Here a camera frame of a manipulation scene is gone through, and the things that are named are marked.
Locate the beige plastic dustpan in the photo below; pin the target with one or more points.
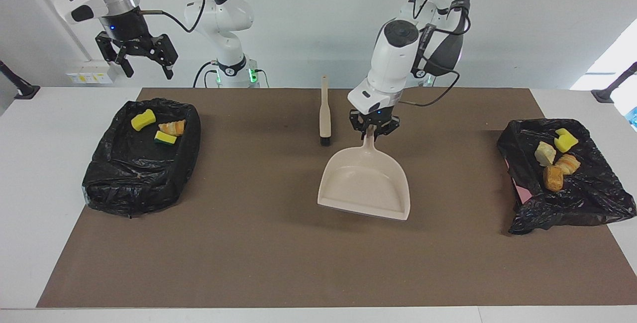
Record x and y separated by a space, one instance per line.
366 183

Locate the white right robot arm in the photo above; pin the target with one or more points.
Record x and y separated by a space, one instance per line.
224 14

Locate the pale pastry piece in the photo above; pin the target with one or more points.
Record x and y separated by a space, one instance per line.
545 154
568 163

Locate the beige hand brush black bristles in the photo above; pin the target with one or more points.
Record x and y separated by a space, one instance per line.
325 114

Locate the white wall power socket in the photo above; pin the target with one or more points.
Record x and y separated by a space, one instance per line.
92 71

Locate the brown table mat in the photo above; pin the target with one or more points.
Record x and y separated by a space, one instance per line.
318 273

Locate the notched yellow sponge piece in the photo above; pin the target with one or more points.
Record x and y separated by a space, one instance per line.
566 140

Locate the black bag lined open bin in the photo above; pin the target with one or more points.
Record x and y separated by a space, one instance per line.
134 178

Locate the yellow sponge piece green backing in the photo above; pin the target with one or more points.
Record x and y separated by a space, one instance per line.
165 138

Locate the brown bread roll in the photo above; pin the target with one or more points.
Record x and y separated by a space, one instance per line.
553 178

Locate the pink plastic bin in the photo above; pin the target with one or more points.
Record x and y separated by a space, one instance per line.
522 193

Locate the kidney shaped yellow sponge piece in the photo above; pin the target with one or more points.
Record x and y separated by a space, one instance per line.
143 120

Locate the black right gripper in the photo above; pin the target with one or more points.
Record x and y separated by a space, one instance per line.
124 27

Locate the black stand foot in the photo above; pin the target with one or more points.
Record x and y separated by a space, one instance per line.
20 89
609 93

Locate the crumpled black trash bag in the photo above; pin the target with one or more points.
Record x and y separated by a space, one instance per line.
587 193

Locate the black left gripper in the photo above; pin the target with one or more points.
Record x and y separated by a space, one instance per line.
374 118

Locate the blue object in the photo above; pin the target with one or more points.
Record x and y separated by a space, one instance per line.
633 116

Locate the orange striped croissant piece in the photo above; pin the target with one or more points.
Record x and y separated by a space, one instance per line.
172 127

